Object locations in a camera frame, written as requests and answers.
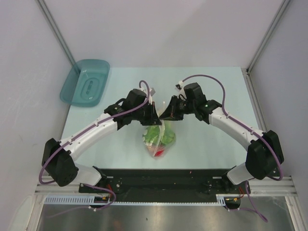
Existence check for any right aluminium corner post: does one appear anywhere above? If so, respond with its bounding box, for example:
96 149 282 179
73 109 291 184
245 0 293 74

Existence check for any clear polka dot zip bag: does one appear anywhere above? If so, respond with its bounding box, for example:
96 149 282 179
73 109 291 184
142 120 176 158

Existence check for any left aluminium corner post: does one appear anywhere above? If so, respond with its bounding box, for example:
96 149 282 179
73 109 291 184
35 0 76 66

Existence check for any teal plastic bin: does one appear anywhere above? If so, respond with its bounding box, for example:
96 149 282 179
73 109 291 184
60 59 110 107

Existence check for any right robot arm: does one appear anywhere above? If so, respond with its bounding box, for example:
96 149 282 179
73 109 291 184
159 83 284 193

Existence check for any front aluminium rail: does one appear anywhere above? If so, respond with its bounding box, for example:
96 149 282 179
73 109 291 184
35 177 297 197

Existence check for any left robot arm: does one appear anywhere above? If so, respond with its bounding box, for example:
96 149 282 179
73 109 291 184
42 89 161 193

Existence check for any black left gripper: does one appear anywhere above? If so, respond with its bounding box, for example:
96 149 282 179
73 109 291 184
132 102 161 126

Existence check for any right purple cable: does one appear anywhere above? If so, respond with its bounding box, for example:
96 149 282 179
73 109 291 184
178 74 284 222

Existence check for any aluminium corner post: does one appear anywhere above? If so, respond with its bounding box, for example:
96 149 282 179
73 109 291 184
35 0 76 66
245 0 293 74

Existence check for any white cable duct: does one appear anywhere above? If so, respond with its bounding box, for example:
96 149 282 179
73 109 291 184
44 195 226 206

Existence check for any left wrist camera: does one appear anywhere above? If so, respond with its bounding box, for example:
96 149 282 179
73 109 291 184
141 88 155 104

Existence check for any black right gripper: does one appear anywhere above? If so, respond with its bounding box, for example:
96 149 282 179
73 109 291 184
159 95 195 121

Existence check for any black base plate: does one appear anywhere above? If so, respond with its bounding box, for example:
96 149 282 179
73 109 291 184
48 168 282 210

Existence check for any red fake tomato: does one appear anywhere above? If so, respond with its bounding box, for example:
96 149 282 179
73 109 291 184
154 149 165 157

